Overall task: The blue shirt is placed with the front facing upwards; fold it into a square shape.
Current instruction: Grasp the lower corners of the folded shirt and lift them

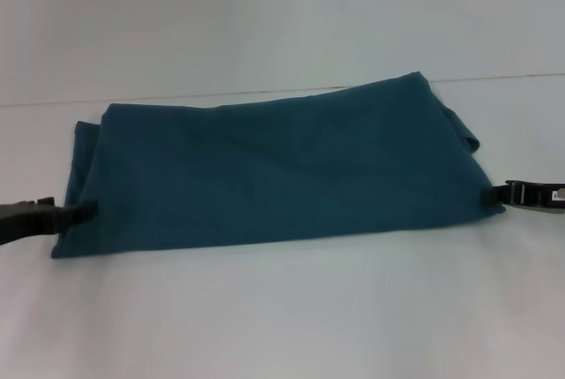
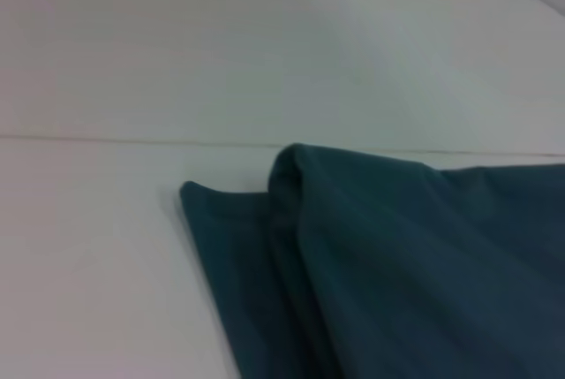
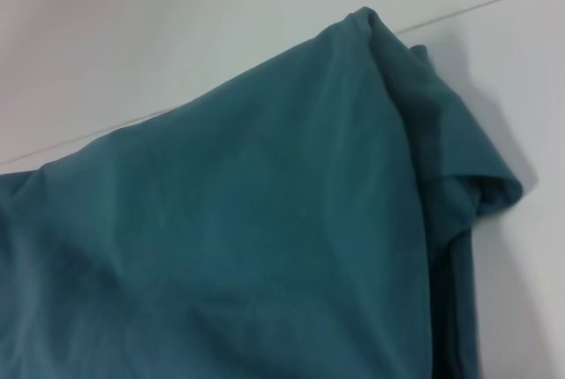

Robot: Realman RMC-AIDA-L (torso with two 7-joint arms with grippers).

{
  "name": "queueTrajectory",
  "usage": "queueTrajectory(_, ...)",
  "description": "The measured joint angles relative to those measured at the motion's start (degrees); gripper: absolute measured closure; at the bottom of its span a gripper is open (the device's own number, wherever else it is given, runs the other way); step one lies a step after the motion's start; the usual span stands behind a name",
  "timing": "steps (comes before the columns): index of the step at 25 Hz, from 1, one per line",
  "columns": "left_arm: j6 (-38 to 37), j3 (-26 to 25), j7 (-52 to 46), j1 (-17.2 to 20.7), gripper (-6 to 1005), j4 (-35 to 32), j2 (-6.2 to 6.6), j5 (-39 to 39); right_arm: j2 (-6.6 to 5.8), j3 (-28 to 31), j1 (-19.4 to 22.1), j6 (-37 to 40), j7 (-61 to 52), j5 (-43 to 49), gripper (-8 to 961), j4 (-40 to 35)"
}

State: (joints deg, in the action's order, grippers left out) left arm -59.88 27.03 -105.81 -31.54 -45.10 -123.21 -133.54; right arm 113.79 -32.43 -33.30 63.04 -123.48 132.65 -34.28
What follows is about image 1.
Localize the teal t-shirt with FREE print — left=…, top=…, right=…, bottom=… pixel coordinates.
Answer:
left=49, top=70, right=507, bottom=262

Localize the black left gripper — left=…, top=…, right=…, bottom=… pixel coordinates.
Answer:
left=0, top=196, right=99, bottom=246

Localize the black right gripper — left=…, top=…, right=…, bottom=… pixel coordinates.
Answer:
left=479, top=178, right=565, bottom=216

